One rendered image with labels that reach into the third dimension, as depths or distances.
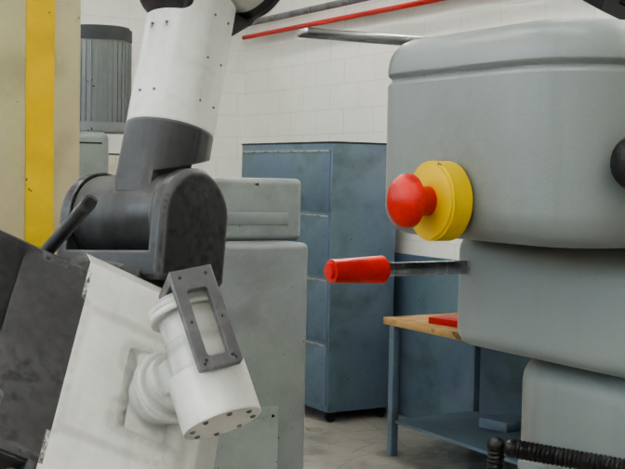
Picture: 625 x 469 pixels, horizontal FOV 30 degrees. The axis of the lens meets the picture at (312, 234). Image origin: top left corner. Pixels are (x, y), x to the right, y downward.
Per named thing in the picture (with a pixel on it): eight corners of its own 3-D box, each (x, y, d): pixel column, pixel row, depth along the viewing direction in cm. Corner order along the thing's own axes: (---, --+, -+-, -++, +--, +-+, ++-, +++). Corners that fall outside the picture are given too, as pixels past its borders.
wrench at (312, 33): (312, 34, 93) (312, 23, 93) (290, 39, 97) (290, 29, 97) (553, 54, 105) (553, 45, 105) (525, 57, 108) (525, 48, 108)
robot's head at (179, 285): (166, 407, 96) (184, 374, 90) (137, 313, 99) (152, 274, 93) (236, 389, 99) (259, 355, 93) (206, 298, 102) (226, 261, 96)
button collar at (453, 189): (451, 243, 84) (453, 160, 84) (404, 238, 90) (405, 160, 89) (473, 243, 85) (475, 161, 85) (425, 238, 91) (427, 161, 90)
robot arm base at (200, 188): (106, 315, 124) (32, 267, 116) (146, 208, 129) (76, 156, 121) (213, 321, 115) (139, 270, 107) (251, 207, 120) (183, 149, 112)
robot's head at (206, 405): (154, 454, 95) (210, 412, 89) (121, 341, 99) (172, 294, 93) (219, 443, 100) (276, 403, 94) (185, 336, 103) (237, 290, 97)
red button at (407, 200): (409, 229, 84) (411, 173, 83) (378, 226, 87) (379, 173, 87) (446, 229, 85) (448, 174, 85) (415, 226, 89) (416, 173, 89)
